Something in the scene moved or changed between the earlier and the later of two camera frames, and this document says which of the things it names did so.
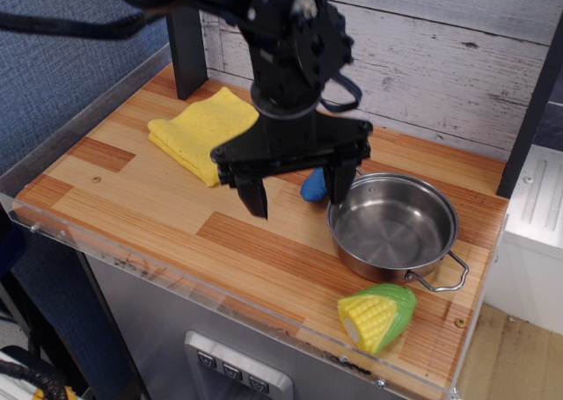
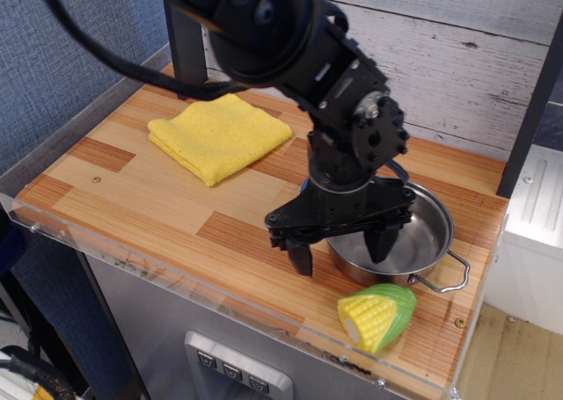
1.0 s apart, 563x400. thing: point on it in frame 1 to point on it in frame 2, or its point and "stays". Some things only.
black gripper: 274,146 to 340,206
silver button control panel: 219,372 stays
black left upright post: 187,50 stays
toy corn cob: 375,316 stays
